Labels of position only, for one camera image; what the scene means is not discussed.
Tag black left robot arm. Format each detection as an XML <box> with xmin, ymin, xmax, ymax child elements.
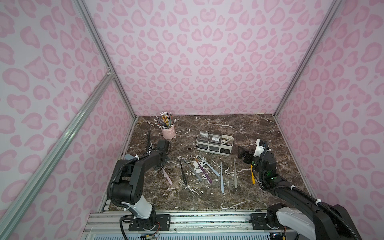
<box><xmin>107</xmin><ymin>131</ymin><xmax>170</xmax><ymax>227</ymax></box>

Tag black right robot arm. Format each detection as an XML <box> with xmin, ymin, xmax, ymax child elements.
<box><xmin>238</xmin><ymin>141</ymin><xmax>362</xmax><ymax>240</ymax></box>

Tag yellow toothbrush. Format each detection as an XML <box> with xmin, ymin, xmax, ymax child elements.
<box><xmin>251</xmin><ymin>172</ymin><xmax>256</xmax><ymax>185</ymax></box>

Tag cream toothbrush holder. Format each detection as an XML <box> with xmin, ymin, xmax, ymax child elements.
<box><xmin>197</xmin><ymin>132</ymin><xmax>234</xmax><ymax>156</ymax></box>

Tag pink metal pencil bucket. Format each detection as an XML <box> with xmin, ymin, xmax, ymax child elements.
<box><xmin>161</xmin><ymin>125</ymin><xmax>176</xmax><ymax>140</ymax></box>

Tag bundle of coloured pencils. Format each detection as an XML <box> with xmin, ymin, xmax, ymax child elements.
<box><xmin>154</xmin><ymin>112</ymin><xmax>174</xmax><ymax>130</ymax></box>

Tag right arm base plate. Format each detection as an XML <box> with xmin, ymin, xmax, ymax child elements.
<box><xmin>249</xmin><ymin>213</ymin><xmax>281</xmax><ymax>230</ymax></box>

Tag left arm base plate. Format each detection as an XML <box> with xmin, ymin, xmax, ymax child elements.
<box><xmin>129</xmin><ymin>214</ymin><xmax>171</xmax><ymax>232</ymax></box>

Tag aluminium front rail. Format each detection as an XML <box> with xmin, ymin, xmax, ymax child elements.
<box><xmin>81</xmin><ymin>210</ymin><xmax>304</xmax><ymax>240</ymax></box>

